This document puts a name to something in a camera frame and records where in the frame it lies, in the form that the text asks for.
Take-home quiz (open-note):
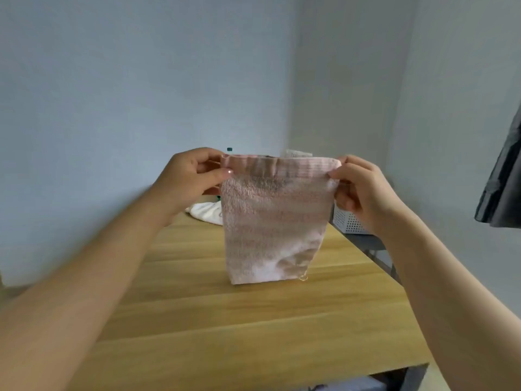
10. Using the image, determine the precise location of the grey chair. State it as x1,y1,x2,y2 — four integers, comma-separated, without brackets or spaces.
346,234,404,286

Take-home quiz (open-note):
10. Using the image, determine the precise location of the white plastic basket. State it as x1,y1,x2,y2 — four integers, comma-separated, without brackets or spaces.
332,201,377,236

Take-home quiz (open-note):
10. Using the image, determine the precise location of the person's right hand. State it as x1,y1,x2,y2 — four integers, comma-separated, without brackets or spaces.
327,155,412,237

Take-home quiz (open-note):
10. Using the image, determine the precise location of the pale pink towel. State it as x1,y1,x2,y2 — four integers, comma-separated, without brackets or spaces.
219,149,342,286

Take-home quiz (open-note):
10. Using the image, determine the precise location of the person's left hand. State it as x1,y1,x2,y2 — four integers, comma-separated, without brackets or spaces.
153,147,233,224

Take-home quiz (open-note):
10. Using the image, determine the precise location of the person's right forearm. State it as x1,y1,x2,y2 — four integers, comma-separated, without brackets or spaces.
378,207,521,391

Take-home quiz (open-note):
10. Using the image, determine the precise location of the wooden table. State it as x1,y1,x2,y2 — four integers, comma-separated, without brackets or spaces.
67,195,432,391

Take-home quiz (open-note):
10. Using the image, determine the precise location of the person's left forearm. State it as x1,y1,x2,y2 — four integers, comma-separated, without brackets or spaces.
0,187,180,391

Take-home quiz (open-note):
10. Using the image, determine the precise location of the small white towel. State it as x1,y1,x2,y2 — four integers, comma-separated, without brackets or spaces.
185,201,224,225

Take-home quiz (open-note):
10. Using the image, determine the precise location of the dark grey curtain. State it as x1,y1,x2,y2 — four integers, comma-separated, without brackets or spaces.
474,103,521,229

